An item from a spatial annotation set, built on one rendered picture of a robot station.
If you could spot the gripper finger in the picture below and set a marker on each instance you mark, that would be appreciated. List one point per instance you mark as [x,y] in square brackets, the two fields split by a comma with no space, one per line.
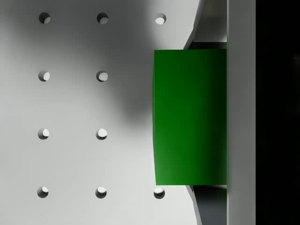
[211,25]
[212,206]

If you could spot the green block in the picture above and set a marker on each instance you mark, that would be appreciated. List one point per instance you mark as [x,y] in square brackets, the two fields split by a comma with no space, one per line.
[189,117]

